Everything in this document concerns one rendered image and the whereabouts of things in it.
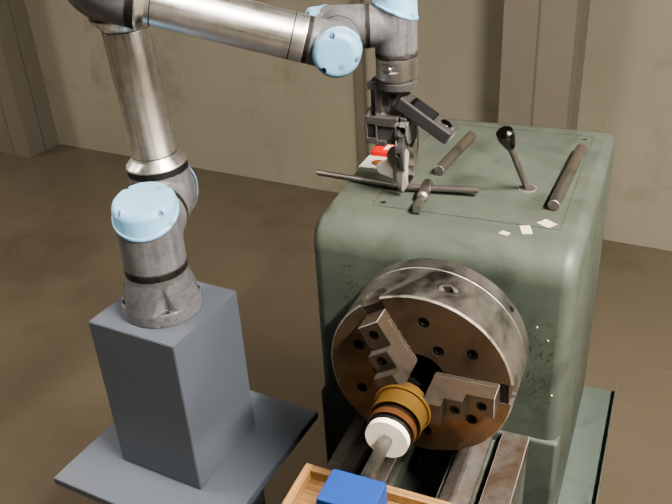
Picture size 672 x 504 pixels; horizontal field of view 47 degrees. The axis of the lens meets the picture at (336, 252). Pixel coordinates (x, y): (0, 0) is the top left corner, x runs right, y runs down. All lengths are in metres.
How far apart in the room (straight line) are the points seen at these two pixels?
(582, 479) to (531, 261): 0.74
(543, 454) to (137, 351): 0.78
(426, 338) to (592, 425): 0.90
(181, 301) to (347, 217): 0.34
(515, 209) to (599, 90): 2.34
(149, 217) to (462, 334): 0.56
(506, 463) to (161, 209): 0.76
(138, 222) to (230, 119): 3.32
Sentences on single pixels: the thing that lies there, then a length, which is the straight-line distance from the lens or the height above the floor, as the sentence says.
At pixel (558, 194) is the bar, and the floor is 1.28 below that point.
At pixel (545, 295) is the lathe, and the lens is 1.35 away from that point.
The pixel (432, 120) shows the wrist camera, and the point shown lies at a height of 1.42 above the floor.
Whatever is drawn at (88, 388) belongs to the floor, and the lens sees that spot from 3.22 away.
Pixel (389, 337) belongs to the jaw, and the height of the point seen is 1.18.
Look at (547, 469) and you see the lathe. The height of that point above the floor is 0.80.
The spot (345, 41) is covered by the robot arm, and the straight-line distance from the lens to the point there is 1.23.
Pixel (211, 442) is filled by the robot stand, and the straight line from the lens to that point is 1.61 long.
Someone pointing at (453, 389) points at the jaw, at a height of 1.10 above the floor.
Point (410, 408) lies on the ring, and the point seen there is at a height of 1.11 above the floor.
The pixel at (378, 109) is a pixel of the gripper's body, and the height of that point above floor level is 1.42.
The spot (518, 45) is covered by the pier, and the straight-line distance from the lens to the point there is 3.51.
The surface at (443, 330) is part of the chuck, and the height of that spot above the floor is 1.18.
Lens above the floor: 1.91
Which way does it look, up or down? 30 degrees down
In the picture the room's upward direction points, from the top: 4 degrees counter-clockwise
